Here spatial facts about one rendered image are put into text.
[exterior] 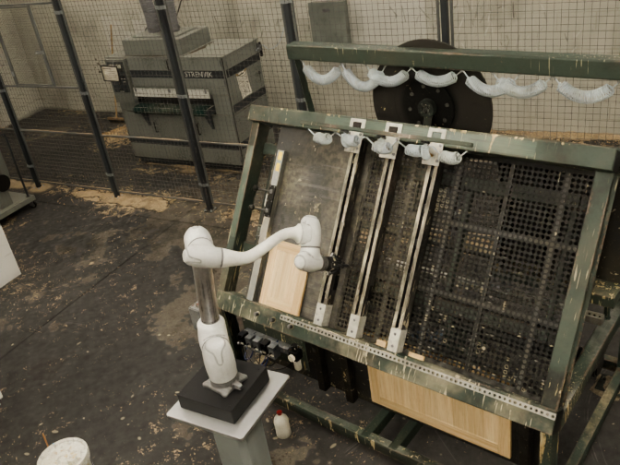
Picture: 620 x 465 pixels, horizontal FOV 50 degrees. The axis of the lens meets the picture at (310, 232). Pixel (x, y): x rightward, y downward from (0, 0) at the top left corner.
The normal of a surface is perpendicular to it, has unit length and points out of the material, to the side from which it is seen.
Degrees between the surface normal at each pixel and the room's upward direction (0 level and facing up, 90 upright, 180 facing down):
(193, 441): 0
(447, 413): 90
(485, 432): 90
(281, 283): 57
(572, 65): 90
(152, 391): 0
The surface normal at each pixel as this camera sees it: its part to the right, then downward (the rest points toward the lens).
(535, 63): -0.61, 0.46
